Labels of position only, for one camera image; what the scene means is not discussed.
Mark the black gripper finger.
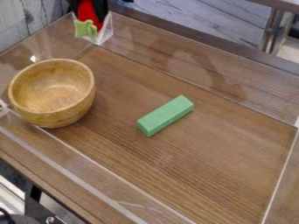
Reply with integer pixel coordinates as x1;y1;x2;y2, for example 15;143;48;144
67;0;80;14
91;0;109;22

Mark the red plush strawberry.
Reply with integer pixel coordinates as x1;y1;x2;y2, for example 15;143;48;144
75;0;105;41

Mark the wooden bowl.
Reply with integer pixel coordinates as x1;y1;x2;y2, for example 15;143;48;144
8;59;96;128

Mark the green rectangular block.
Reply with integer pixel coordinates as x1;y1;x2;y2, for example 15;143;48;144
137;95;195;137

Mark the background metal table leg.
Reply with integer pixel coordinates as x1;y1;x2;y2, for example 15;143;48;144
261;8;295;55

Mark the clear acrylic corner bracket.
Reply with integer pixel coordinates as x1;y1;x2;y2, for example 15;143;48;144
79;13;114;46

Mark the clear acrylic tray wall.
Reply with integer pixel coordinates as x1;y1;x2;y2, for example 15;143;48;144
0;100;195;224

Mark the black table leg bracket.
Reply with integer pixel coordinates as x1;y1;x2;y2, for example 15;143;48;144
24;185;66;224

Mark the black cable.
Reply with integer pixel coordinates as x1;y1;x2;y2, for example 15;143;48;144
0;206;16;224

